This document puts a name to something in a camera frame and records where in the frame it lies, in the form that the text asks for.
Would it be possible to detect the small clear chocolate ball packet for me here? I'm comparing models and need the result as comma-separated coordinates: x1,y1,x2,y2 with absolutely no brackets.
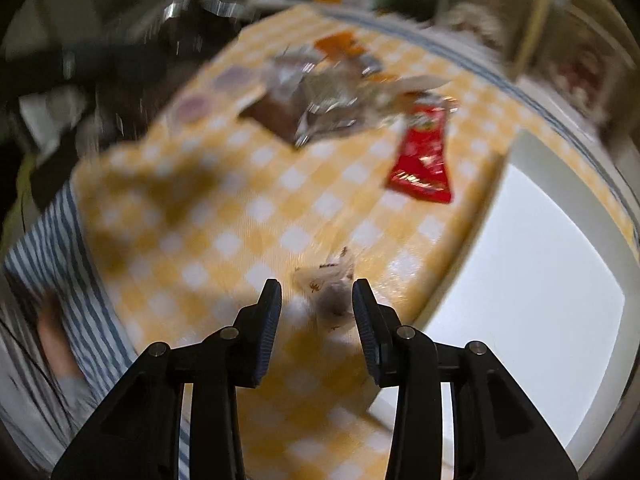
293,247,355,334

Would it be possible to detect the red snack packet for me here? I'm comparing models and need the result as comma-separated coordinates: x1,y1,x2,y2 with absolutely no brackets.
386,93,454,204

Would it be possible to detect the brown chocolate bar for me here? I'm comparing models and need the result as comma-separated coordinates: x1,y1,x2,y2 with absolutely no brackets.
239,94,302,145

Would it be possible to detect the purple ring candy packet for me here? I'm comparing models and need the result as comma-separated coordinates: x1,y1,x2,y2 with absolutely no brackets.
212,65,259,94
169,92,214,126

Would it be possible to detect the silver foil snack packet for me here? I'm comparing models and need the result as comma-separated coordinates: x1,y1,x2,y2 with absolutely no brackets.
262,44,326,102
293,68,367,148

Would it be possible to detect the orange snack bar packet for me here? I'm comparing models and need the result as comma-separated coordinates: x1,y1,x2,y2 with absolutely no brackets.
314,30,383,77

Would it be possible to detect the white cardboard tray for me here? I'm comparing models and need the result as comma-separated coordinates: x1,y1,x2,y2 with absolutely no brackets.
414,132,639,477

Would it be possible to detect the yellow white checkered cloth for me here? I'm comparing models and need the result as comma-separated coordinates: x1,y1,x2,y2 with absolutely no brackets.
72,6,639,479

